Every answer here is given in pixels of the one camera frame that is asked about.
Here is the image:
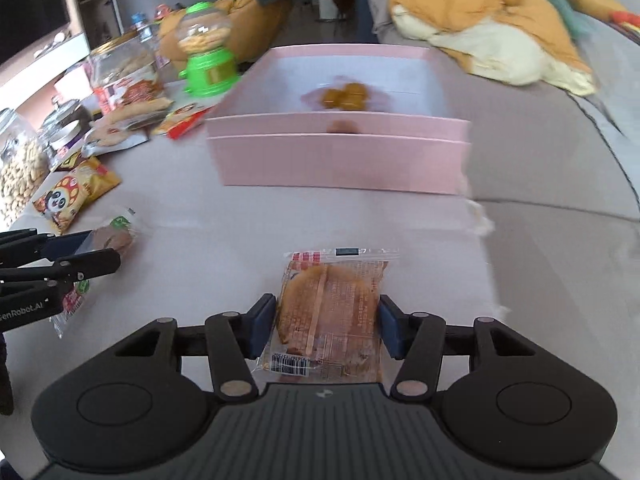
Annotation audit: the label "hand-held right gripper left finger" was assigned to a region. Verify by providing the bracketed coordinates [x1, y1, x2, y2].
[115, 294, 277, 403]

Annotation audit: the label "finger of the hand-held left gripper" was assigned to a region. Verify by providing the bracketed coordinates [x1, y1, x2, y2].
[0, 249, 122, 292]
[0, 229, 96, 267]

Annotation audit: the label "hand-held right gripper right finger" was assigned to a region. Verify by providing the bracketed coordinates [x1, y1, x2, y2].
[378, 295, 538, 403]

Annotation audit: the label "clear packet with chocolate bun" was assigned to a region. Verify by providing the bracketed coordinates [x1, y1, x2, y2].
[52, 207, 142, 339]

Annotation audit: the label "clear packet with brown bun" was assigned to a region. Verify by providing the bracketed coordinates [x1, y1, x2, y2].
[252, 247, 401, 386]

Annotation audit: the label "red and yellow snack packet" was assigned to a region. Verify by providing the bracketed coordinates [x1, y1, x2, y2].
[151, 102, 214, 140]

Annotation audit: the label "pink cardboard box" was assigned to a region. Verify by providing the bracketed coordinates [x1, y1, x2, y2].
[205, 45, 473, 196]

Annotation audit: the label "brown round snacks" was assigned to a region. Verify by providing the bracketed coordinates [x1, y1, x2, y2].
[305, 81, 382, 112]

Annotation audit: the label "panda print snack packet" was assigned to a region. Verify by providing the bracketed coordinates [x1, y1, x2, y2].
[32, 157, 123, 234]

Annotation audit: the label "glass jar of peanuts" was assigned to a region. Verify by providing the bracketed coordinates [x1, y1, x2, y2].
[0, 107, 51, 227]

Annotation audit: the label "white cloth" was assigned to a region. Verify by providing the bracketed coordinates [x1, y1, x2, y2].
[0, 75, 512, 411]

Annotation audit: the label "round biscuit snack packet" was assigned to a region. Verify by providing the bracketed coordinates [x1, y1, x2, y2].
[80, 125, 151, 157]

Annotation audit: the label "small glass jar with lid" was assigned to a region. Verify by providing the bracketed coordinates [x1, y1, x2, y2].
[40, 100, 94, 157]

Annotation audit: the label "clear packet of round cookies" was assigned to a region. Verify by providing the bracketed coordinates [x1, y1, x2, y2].
[92, 99, 174, 133]

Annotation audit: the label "glass cookie jar red label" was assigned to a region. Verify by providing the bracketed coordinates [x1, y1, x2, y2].
[89, 35, 167, 116]

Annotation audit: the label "green gumball machine toy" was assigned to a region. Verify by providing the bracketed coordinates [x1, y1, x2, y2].
[177, 2, 242, 98]

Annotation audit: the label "clear water bottle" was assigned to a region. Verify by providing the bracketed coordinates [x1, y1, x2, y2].
[131, 12, 154, 43]

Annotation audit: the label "black television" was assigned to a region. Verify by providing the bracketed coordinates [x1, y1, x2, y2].
[0, 0, 72, 63]

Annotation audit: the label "orange bean bag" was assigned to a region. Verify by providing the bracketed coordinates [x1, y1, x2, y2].
[157, 0, 293, 66]

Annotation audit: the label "orange and cream blanket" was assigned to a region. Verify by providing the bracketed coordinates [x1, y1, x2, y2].
[389, 0, 602, 97]

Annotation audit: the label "colourful striped cloth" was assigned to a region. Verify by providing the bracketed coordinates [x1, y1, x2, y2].
[600, 5, 640, 38]

